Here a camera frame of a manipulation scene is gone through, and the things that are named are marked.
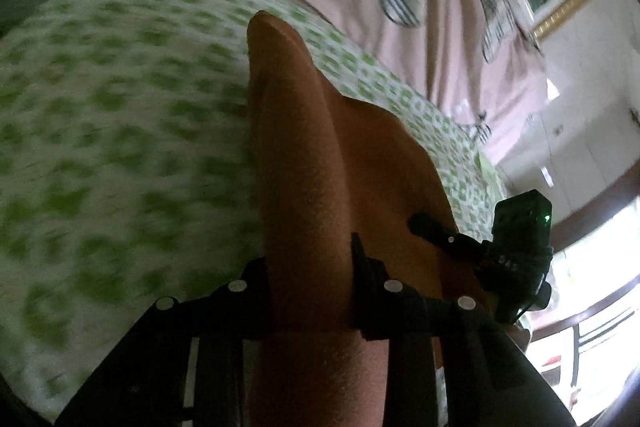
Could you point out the orange knitted sweater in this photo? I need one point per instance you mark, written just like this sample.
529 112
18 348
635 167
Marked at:
300 157

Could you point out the green and white printed bedsheet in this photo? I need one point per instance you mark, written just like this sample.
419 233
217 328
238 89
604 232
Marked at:
125 132

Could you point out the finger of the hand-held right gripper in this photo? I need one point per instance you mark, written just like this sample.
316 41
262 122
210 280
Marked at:
440 232

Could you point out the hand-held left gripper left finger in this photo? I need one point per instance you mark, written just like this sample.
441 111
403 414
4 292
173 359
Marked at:
240 302

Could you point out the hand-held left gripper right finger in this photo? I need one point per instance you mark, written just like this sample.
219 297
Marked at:
372 297

